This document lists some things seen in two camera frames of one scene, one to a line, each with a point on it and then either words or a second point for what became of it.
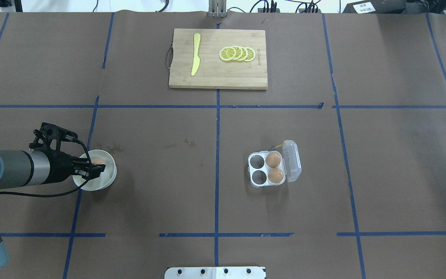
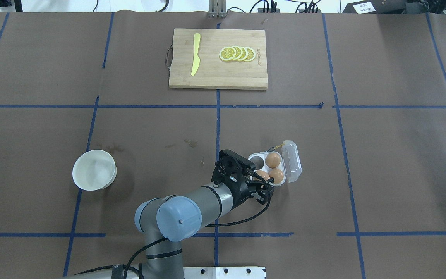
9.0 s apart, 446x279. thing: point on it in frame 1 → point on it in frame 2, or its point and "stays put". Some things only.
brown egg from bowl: x=98 y=161 → x=265 y=176
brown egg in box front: x=275 y=175 stays put
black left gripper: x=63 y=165 → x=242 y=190
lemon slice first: x=227 y=53 stays put
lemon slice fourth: x=251 y=54 stays put
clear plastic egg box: x=267 y=168 stays put
